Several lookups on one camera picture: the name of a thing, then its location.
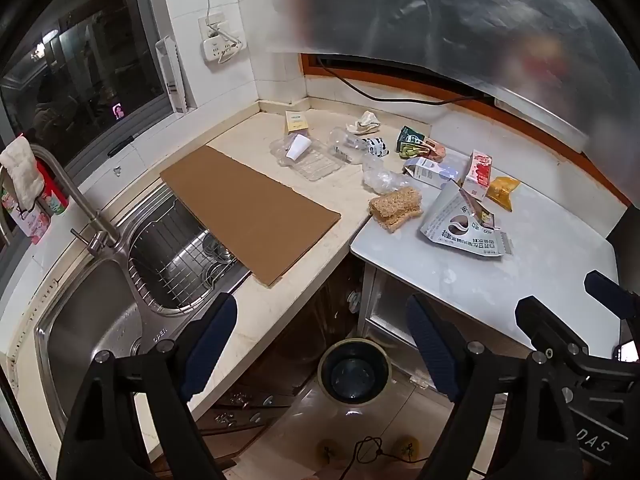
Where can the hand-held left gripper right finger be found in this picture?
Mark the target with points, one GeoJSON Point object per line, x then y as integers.
{"type": "Point", "coordinates": [432, 350]}

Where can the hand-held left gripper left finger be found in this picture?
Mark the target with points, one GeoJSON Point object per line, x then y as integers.
{"type": "Point", "coordinates": [210, 345]}

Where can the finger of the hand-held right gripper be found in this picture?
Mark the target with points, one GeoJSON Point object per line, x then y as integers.
{"type": "Point", "coordinates": [612, 295]}
{"type": "Point", "coordinates": [547, 327]}

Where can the round beige trash bin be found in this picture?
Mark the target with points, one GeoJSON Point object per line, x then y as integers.
{"type": "Point", "coordinates": [354, 372]}

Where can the yellow snack packet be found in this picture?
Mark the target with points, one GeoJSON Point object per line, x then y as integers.
{"type": "Point", "coordinates": [502, 192]}

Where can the dry noodle block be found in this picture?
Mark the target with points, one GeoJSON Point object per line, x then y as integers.
{"type": "Point", "coordinates": [395, 207]}

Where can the red and pink carton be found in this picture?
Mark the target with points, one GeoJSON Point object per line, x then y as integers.
{"type": "Point", "coordinates": [477, 172]}

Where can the clear plastic bag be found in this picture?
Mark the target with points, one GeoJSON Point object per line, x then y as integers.
{"type": "Point", "coordinates": [382, 177]}

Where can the white drink carton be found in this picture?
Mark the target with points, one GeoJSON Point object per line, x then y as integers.
{"type": "Point", "coordinates": [425, 170]}

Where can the orange snack packet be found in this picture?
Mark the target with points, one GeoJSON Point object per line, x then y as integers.
{"type": "Point", "coordinates": [431, 150]}

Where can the clear plastic tray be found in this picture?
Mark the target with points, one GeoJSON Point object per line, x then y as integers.
{"type": "Point", "coordinates": [317, 165]}

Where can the black and white spotted pack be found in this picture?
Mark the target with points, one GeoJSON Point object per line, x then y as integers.
{"type": "Point", "coordinates": [376, 146]}

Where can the green snack packet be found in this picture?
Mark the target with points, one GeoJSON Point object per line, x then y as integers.
{"type": "Point", "coordinates": [410, 137]}

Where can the white paper cup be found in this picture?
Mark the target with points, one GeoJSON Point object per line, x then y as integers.
{"type": "Point", "coordinates": [298, 147]}

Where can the clear plastic bottle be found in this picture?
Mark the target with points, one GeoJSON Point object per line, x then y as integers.
{"type": "Point", "coordinates": [347, 147]}

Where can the white frosted glass cabinet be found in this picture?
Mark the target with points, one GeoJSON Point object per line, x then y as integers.
{"type": "Point", "coordinates": [400, 310]}

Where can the metal pipe fitting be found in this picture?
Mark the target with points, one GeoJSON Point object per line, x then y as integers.
{"type": "Point", "coordinates": [353, 301]}

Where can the brown wooden cabinet door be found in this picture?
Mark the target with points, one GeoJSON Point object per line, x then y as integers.
{"type": "Point", "coordinates": [305, 320]}

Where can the yellow embroidered slipper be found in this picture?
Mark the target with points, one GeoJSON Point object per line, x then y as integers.
{"type": "Point", "coordinates": [406, 447]}
{"type": "Point", "coordinates": [328, 449]}

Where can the stainless steel sink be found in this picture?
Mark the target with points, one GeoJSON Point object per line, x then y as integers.
{"type": "Point", "coordinates": [85, 330]}

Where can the brown cardboard sheet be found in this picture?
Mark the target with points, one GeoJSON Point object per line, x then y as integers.
{"type": "Point", "coordinates": [250, 210]}

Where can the stainless steel faucet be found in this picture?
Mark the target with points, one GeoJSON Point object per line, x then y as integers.
{"type": "Point", "coordinates": [75, 195]}

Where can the crumpled white paper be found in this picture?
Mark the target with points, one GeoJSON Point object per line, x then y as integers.
{"type": "Point", "coordinates": [365, 122]}

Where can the white cloth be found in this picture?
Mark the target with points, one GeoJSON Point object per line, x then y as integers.
{"type": "Point", "coordinates": [22, 170]}

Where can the white power strip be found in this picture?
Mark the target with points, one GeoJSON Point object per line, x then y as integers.
{"type": "Point", "coordinates": [217, 42]}

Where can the dark window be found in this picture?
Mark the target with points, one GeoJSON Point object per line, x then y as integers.
{"type": "Point", "coordinates": [85, 55]}

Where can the orange wooden frame trim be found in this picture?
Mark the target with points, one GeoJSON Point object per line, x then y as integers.
{"type": "Point", "coordinates": [525, 120]}

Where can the white wall rack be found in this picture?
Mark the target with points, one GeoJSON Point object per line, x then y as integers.
{"type": "Point", "coordinates": [170, 75]}

